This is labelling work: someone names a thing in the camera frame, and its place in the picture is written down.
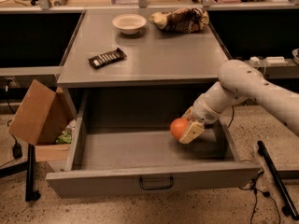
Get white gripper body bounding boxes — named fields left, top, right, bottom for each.
left=192, top=93, right=224, bottom=125

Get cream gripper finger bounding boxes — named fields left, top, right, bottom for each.
left=183, top=106, right=192, bottom=119
left=179, top=120, right=205, bottom=145

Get orange fruit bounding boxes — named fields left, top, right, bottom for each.
left=170, top=118, right=189, bottom=140

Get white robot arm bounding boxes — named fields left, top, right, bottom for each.
left=178, top=60, right=299, bottom=145

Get open grey top drawer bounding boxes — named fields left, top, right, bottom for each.
left=46, top=89, right=260, bottom=198

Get grey cabinet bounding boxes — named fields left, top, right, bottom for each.
left=58, top=8, right=228, bottom=89

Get white power strip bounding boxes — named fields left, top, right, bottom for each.
left=248, top=56, right=288, bottom=68

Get brown chip bag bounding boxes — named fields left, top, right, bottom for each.
left=149, top=7, right=209, bottom=34

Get black snack bar wrapper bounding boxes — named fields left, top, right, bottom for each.
left=88, top=48, right=127, bottom=68

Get white paper bowl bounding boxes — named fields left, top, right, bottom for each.
left=112, top=14, right=147, bottom=35

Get black stand leg right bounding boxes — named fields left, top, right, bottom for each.
left=257, top=141, right=299, bottom=220

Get black stand leg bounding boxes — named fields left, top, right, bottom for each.
left=25, top=144, right=40, bottom=202
left=257, top=141, right=299, bottom=220

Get green trash in box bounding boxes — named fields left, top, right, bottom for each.
left=56, top=119, right=77, bottom=144

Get cardboard box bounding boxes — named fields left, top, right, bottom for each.
left=8, top=79, right=76, bottom=161

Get black stand leg left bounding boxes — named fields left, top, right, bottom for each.
left=25, top=144, right=40, bottom=202

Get black power adapter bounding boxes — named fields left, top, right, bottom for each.
left=12, top=143, right=22, bottom=159

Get black drawer handle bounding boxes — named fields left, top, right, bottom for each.
left=139, top=176, right=174, bottom=190

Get black floor cable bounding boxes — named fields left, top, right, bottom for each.
left=238, top=169, right=282, bottom=224

